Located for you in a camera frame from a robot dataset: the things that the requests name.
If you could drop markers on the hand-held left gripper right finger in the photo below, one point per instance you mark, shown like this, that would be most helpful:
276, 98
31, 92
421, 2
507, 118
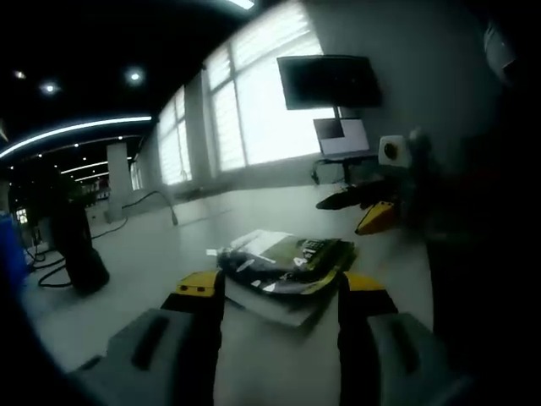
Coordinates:
372, 330

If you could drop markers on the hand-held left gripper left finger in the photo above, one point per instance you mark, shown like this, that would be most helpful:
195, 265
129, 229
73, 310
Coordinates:
186, 321

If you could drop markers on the laptop stand shelf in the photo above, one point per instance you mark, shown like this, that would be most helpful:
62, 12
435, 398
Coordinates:
338, 169

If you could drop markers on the white pillar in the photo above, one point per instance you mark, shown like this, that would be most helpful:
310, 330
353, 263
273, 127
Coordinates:
118, 182

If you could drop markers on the open laptop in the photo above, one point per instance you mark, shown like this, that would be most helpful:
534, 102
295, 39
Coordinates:
342, 137

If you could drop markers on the dark plastic snack packet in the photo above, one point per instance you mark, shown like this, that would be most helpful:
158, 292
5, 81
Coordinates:
291, 266

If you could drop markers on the black barcode scanner stand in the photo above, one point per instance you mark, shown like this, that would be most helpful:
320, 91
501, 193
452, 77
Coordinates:
78, 249

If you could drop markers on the black wall monitor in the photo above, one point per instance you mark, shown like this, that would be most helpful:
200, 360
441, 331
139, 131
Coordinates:
331, 82

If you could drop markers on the window with blinds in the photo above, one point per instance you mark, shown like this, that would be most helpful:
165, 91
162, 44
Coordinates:
249, 114

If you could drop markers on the blue box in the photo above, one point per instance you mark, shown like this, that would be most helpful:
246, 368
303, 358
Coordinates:
10, 241

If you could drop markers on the white table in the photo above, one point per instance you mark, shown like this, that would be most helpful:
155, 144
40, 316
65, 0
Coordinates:
169, 270

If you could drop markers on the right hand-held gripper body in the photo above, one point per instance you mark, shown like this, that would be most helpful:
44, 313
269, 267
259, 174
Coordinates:
401, 169

